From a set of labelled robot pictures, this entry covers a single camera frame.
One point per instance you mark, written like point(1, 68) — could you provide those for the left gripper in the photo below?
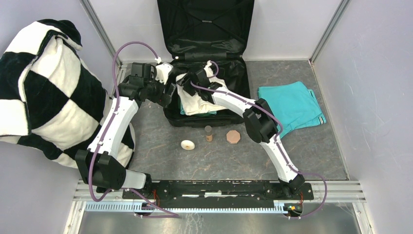
point(164, 100)

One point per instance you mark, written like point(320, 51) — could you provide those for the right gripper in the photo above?
point(186, 80)

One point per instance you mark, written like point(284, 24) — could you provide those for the light aqua shirt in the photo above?
point(182, 111)

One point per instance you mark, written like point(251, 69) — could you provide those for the white shirt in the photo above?
point(194, 103)

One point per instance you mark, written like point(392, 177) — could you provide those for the teal shorts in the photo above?
point(294, 105)

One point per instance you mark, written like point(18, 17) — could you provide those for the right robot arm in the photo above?
point(260, 124)

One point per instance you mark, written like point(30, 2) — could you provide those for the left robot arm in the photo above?
point(98, 164)

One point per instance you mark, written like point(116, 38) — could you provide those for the black open suitcase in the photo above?
point(196, 31)

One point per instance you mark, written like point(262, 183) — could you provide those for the small white round jar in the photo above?
point(187, 145)

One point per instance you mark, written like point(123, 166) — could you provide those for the brown grey cylindrical bottle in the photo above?
point(208, 133)

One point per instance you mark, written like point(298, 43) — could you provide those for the pink octagonal compact box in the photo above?
point(233, 137)

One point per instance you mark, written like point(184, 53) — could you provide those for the black white checkered blanket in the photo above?
point(49, 99)

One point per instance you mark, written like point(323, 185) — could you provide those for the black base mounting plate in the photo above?
point(231, 194)

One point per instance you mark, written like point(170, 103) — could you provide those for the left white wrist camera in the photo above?
point(163, 71)

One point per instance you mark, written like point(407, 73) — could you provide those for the aluminium frame rail base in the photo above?
point(325, 192)

